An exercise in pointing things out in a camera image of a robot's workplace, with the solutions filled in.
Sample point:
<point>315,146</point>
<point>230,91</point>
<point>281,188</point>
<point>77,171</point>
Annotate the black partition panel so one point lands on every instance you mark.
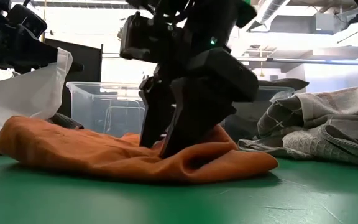
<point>85,62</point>

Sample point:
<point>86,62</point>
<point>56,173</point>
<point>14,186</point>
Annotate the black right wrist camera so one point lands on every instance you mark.
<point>135,34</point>

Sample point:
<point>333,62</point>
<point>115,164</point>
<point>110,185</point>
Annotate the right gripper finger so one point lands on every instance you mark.
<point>158,109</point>
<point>197,115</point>

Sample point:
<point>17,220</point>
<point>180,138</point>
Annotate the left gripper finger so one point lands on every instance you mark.
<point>36,46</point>
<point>26,65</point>

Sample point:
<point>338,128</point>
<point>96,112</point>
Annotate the dark grey plaid towel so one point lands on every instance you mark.
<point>278,118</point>

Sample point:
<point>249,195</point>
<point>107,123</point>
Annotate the grey round air duct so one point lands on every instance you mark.
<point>269,11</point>

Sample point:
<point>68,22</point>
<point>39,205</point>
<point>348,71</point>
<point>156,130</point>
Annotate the green table mat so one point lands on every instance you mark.
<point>179,205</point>

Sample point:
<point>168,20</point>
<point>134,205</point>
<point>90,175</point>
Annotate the light grey waffle towel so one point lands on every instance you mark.
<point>259,149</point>
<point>322,146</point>

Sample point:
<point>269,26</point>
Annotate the orange towel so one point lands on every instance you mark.
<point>89,152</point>

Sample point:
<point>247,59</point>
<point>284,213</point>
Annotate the white led light bar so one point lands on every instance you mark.
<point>322,61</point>
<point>253,58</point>

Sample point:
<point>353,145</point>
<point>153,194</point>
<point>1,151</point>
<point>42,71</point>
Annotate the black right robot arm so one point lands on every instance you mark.
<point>245,14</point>

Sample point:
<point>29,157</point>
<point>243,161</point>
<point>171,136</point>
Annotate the white checked towel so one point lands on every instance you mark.
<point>337,109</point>

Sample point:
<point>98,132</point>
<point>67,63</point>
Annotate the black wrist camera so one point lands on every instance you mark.
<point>26,20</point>
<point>135,34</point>

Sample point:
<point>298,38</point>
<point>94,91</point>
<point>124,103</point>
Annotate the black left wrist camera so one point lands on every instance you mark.
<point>26,20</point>

